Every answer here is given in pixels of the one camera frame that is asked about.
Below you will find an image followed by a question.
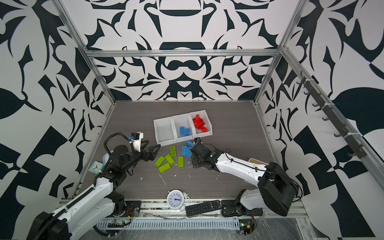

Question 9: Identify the red brick bottom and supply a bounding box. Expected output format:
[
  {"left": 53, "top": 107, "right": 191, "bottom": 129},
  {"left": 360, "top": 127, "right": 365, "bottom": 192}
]
[{"left": 195, "top": 122, "right": 205, "bottom": 130}]

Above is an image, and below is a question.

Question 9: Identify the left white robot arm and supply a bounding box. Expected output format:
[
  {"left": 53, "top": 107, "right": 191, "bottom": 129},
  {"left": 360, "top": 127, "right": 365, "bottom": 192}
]
[{"left": 27, "top": 132, "right": 161, "bottom": 240}]

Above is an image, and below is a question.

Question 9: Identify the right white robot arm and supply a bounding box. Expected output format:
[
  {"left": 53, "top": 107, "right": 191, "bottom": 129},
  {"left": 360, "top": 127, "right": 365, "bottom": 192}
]
[{"left": 191, "top": 138, "right": 300, "bottom": 217}]

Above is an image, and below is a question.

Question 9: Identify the blue brick pair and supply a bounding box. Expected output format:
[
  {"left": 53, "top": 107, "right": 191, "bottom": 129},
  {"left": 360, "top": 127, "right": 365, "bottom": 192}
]
[{"left": 182, "top": 141, "right": 195, "bottom": 158}]

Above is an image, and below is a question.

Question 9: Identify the green brick right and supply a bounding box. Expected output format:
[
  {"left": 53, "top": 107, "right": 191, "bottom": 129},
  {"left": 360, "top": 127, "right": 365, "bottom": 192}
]
[{"left": 178, "top": 157, "right": 184, "bottom": 168}]

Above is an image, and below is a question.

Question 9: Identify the green brick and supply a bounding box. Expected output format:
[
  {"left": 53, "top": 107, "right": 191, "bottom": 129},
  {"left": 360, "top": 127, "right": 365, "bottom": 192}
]
[
  {"left": 170, "top": 146, "right": 177, "bottom": 158},
  {"left": 178, "top": 157, "right": 184, "bottom": 168},
  {"left": 165, "top": 155, "right": 175, "bottom": 166},
  {"left": 155, "top": 156, "right": 166, "bottom": 168},
  {"left": 159, "top": 163, "right": 171, "bottom": 173}
]

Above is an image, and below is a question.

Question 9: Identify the small green square clock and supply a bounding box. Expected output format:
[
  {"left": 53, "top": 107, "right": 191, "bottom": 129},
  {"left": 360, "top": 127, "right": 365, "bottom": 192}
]
[{"left": 88, "top": 161, "right": 105, "bottom": 174}]

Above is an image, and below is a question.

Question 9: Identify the green brick upper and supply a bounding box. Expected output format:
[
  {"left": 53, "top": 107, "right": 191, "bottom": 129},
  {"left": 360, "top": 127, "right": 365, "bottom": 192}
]
[{"left": 170, "top": 146, "right": 177, "bottom": 158}]

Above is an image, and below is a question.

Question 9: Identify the right white bin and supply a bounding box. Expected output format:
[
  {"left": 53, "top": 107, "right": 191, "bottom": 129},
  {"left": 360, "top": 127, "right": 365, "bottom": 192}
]
[{"left": 188, "top": 110, "right": 213, "bottom": 138}]

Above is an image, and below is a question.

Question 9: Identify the white bin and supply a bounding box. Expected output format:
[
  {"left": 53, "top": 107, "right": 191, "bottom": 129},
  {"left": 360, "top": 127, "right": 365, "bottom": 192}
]
[
  {"left": 188, "top": 110, "right": 213, "bottom": 138},
  {"left": 154, "top": 117, "right": 177, "bottom": 146},
  {"left": 171, "top": 114, "right": 194, "bottom": 143}
]

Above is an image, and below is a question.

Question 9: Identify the green brick middle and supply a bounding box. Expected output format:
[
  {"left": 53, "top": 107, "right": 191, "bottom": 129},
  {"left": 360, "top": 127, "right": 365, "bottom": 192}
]
[{"left": 165, "top": 155, "right": 175, "bottom": 166}]

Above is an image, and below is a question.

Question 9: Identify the middle white bin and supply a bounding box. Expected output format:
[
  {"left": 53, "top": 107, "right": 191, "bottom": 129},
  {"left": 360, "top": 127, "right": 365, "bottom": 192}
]
[{"left": 171, "top": 114, "right": 194, "bottom": 143}]

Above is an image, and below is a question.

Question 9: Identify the green brick lower left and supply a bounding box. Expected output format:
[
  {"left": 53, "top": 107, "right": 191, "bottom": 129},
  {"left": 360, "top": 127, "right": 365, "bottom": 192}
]
[{"left": 159, "top": 163, "right": 171, "bottom": 173}]

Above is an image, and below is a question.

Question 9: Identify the green brick far left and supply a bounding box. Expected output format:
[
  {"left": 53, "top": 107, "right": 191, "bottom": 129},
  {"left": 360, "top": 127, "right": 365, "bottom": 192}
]
[{"left": 155, "top": 156, "right": 166, "bottom": 168}]

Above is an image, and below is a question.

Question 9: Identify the left white bin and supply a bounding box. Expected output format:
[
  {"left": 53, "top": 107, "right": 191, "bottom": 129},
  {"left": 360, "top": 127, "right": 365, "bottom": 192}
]
[{"left": 154, "top": 117, "right": 177, "bottom": 146}]

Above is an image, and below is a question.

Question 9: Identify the white analog clock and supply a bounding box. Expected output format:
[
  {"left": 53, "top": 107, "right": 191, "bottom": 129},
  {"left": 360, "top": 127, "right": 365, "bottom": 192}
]
[{"left": 167, "top": 190, "right": 190, "bottom": 212}]

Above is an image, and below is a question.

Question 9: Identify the black remote control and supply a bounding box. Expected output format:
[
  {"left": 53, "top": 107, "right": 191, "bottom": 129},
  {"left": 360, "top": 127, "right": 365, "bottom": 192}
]
[{"left": 185, "top": 200, "right": 222, "bottom": 217}]

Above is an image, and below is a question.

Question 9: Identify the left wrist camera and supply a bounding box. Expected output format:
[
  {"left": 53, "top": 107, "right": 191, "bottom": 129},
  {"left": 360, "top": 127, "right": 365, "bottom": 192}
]
[{"left": 130, "top": 132, "right": 144, "bottom": 152}]

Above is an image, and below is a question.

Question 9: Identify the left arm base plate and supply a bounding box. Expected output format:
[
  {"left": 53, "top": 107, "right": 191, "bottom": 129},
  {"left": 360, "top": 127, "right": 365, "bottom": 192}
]
[{"left": 121, "top": 201, "right": 142, "bottom": 218}]

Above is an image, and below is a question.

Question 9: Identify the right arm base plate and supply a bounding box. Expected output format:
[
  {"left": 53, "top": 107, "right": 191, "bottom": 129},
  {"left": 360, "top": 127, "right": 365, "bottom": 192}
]
[{"left": 221, "top": 200, "right": 264, "bottom": 218}]

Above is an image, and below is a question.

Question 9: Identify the white cable duct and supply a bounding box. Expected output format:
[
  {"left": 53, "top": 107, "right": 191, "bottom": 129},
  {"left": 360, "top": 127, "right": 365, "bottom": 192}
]
[{"left": 97, "top": 219, "right": 240, "bottom": 231}]

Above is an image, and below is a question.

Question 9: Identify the wall hook rail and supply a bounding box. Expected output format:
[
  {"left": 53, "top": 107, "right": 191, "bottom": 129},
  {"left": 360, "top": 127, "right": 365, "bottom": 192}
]
[{"left": 298, "top": 76, "right": 371, "bottom": 159}]

